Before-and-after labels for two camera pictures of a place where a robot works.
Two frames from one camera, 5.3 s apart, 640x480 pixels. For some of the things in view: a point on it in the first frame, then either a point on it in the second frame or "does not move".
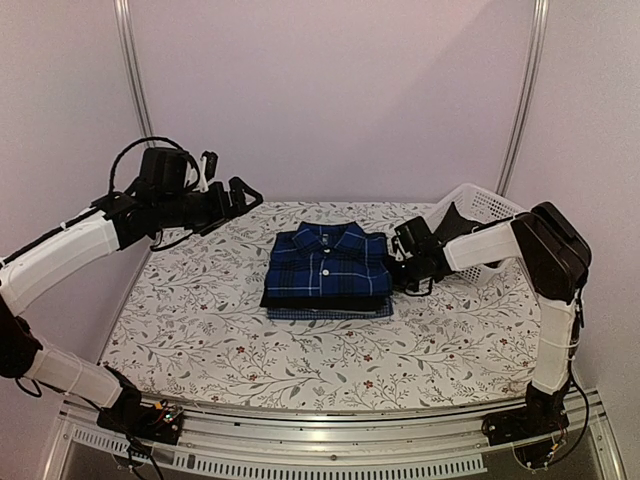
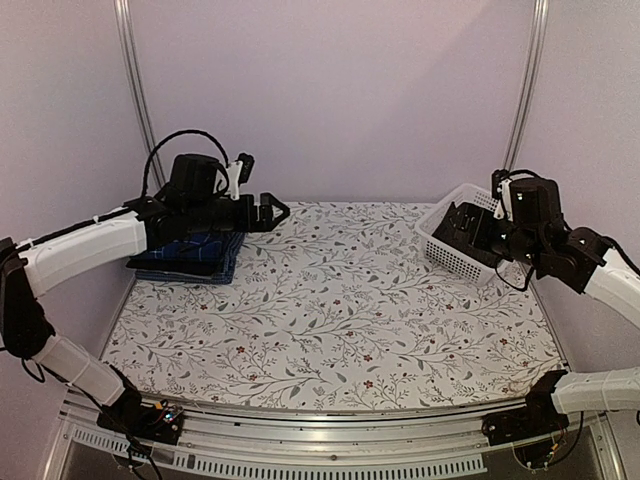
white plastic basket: x=477 y=206 does not move
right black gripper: x=413 y=287 → x=483 y=220
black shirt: x=324 y=302 → x=197 y=268
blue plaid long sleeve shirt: x=328 y=259 → x=202 y=247
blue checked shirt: x=285 y=313 → x=224 y=277
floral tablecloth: x=194 y=328 does not move
